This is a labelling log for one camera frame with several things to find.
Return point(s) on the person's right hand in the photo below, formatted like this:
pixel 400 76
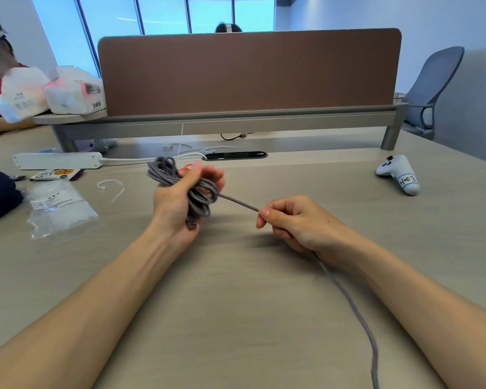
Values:
pixel 312 226

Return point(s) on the person's left hand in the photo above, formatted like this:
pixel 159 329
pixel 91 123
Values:
pixel 170 210

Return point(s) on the person's left forearm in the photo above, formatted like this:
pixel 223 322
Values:
pixel 77 311

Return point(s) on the person's right forearm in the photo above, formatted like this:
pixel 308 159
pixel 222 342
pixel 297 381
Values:
pixel 429 316

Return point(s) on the small white rounded object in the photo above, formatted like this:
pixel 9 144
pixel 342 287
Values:
pixel 102 146

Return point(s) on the white labelled hand controller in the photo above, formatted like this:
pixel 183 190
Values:
pixel 401 174

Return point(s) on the grey metal desk shelf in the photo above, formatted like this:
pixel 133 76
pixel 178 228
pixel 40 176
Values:
pixel 235 124

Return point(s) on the white printed snack packet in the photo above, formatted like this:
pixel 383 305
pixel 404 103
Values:
pixel 56 174

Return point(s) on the white power strip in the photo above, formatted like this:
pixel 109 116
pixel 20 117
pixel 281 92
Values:
pixel 56 161

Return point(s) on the round beige shelf board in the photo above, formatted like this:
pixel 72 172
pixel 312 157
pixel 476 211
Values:
pixel 62 118

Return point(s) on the white tissue pack pink label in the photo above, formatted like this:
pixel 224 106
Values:
pixel 73 93

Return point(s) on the small purple candy wrapper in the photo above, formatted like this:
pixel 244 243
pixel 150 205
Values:
pixel 17 177

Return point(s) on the brown desk divider panel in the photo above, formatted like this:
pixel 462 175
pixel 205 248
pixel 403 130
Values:
pixel 247 72

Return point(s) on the navy baseball cap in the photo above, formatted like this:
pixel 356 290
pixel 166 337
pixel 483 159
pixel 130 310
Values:
pixel 0 198

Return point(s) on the grey office chair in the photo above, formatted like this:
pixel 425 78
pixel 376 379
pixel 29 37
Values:
pixel 429 76

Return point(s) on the large glass window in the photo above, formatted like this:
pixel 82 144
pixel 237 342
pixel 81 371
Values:
pixel 105 20

